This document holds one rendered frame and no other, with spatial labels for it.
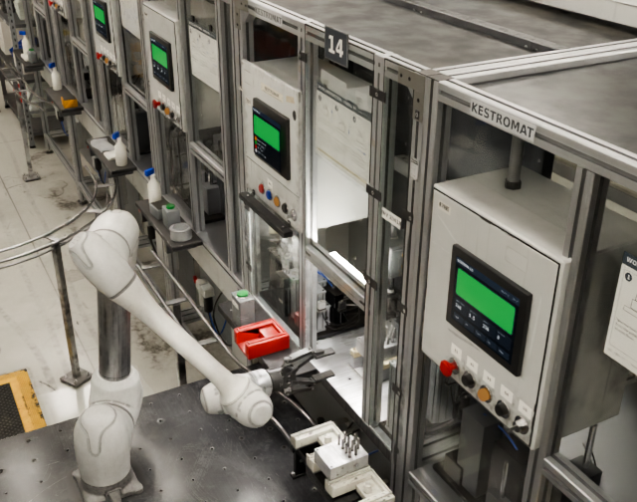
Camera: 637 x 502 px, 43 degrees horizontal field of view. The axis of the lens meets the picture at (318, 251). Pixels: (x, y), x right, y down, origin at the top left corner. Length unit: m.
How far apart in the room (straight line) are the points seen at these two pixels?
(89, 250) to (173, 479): 0.84
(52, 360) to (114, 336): 2.01
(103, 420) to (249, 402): 0.50
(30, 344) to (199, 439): 2.06
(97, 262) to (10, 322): 2.73
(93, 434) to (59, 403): 1.70
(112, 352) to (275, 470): 0.64
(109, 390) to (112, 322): 0.24
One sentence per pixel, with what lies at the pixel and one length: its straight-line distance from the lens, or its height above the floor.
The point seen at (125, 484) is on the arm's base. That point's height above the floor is 0.71.
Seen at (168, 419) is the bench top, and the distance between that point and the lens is 2.94.
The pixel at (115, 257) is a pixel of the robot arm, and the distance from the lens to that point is 2.28.
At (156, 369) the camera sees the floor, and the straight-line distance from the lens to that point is 4.36.
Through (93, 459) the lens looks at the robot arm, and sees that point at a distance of 2.58.
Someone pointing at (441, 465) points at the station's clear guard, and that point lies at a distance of 2.26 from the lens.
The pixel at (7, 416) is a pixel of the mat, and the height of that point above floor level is 0.01.
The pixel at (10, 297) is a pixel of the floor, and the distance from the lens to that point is 5.21.
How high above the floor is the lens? 2.53
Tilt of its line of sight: 28 degrees down
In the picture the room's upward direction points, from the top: straight up
